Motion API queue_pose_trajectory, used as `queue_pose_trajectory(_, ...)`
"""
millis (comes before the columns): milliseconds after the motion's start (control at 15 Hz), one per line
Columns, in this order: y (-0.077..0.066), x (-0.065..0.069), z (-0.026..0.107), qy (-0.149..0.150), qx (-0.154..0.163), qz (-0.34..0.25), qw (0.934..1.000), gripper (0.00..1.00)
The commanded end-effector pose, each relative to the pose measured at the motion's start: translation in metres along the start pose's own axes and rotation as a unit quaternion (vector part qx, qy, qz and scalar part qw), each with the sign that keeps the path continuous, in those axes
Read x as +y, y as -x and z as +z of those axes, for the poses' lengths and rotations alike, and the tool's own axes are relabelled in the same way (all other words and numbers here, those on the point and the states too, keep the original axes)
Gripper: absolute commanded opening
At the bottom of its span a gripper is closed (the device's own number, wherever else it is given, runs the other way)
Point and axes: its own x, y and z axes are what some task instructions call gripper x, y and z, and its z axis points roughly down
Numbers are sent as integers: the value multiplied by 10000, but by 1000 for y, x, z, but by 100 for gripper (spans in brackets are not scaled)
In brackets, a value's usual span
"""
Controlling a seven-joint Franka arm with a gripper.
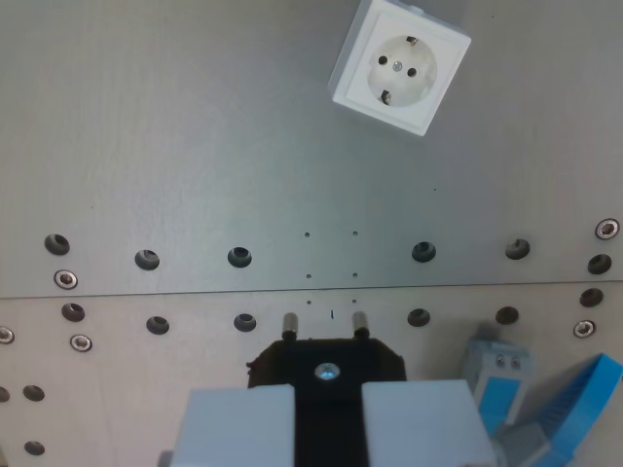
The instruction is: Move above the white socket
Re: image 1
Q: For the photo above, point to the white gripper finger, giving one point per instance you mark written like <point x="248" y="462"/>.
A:
<point x="418" y="423"/>
<point x="238" y="428"/>

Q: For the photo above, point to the black two-pin power plug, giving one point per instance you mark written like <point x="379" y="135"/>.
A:
<point x="336" y="355"/>

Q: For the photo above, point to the silver hex socket screw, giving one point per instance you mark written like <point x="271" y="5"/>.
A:
<point x="583" y="328"/>
<point x="5" y="335"/>
<point x="81" y="342"/>
<point x="65" y="278"/>
<point x="608" y="228"/>

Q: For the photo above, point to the blue and white terminal module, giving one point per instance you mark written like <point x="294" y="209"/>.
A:
<point x="497" y="384"/>

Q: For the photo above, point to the blue ribbed plastic part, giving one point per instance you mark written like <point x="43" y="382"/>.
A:
<point x="574" y="413"/>

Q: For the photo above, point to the white wall socket box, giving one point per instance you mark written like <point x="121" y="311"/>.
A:
<point x="400" y="68"/>

